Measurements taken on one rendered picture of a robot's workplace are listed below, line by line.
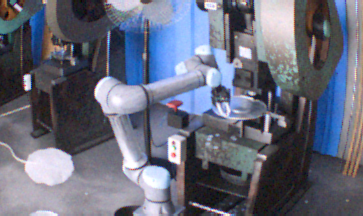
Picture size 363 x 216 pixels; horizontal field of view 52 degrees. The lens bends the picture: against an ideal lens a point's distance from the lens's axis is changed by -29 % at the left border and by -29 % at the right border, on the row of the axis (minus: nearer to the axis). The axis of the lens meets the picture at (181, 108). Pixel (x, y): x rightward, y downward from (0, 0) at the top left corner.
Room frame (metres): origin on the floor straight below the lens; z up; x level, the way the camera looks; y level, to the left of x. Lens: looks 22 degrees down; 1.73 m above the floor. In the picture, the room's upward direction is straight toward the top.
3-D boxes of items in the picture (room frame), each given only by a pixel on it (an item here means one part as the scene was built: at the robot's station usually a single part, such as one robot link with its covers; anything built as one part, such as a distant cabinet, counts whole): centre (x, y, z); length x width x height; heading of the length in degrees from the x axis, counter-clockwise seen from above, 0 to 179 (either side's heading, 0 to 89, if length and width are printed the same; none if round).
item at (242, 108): (2.33, -0.29, 0.78); 0.29 x 0.29 x 0.01
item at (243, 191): (2.44, -0.38, 0.31); 0.43 x 0.42 x 0.01; 51
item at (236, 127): (2.29, -0.26, 0.72); 0.25 x 0.14 x 0.14; 141
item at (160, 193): (1.87, 0.11, 0.62); 0.13 x 0.12 x 0.14; 36
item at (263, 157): (2.37, -0.67, 0.45); 0.92 x 0.12 x 0.90; 141
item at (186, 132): (2.71, -0.25, 0.45); 0.92 x 0.12 x 0.90; 141
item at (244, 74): (2.40, -0.35, 1.04); 0.17 x 0.15 x 0.30; 141
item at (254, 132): (2.43, -0.37, 0.68); 0.45 x 0.30 x 0.06; 51
